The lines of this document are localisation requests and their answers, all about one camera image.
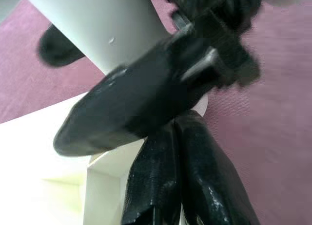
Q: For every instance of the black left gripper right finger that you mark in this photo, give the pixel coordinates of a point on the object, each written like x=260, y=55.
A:
x=209, y=176

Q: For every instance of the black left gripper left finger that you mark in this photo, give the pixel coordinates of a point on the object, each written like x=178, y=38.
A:
x=153, y=181

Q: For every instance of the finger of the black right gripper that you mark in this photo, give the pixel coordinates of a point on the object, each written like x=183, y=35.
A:
x=56, y=52
x=126, y=105

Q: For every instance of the mauve cloth with white stripes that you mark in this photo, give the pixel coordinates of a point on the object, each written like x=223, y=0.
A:
x=268, y=137

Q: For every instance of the white plastic table leg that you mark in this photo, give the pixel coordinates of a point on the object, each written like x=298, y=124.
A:
x=97, y=27

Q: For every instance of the white plastic children table top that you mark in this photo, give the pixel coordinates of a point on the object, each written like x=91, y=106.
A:
x=36, y=161

